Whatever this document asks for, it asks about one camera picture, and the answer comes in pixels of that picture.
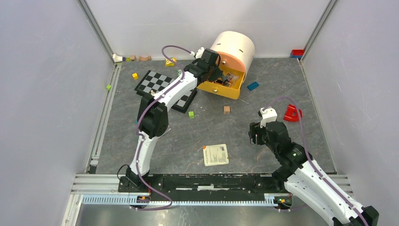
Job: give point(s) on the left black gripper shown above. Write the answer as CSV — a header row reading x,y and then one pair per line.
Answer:
x,y
218,74

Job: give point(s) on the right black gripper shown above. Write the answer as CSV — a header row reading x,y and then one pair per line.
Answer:
x,y
252,131

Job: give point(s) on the orange top drawer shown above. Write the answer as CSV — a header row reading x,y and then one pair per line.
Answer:
x,y
233,62

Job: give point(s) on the colourful eyeshadow palette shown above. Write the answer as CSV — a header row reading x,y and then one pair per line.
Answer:
x,y
232,78

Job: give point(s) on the cream round drawer cabinet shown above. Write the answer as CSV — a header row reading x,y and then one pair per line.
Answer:
x,y
236,44

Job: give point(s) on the white paper sachet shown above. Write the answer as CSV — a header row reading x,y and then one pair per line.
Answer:
x,y
215,155

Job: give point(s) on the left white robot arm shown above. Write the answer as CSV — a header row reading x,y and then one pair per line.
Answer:
x,y
152,120

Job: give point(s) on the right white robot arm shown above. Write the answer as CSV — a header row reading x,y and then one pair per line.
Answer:
x,y
301,175

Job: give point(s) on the green number block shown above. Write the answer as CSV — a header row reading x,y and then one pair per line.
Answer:
x,y
180,72

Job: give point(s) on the small wooden cube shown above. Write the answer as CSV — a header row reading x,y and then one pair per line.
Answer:
x,y
226,109

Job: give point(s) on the yellow owl toy block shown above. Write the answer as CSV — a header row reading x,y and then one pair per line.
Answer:
x,y
170,62

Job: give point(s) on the red plastic toy piece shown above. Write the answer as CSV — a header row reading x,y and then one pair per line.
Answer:
x,y
292,114

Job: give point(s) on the blue lego brick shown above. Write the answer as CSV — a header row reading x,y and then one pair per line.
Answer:
x,y
253,86

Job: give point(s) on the small green cube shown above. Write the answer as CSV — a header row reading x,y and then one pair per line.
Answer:
x,y
191,114

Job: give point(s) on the black white checkerboard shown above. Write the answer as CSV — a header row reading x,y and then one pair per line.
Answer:
x,y
153,81

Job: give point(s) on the wooden arch block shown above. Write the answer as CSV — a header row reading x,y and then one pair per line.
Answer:
x,y
144,58

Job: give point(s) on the yellow small cube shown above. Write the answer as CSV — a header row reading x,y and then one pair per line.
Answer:
x,y
135,76

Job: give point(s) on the red blue brick stack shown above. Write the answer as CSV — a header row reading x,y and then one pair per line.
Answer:
x,y
296,53

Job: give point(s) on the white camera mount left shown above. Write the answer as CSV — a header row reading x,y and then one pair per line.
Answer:
x,y
198,54

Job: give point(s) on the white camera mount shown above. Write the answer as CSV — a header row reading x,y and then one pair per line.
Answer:
x,y
198,54
267,115

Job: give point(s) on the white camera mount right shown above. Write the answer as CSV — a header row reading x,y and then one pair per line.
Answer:
x,y
267,115

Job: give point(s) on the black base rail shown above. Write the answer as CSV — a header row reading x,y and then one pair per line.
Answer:
x,y
205,187

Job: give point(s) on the white corner bracket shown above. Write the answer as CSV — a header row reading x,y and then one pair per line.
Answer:
x,y
116,58

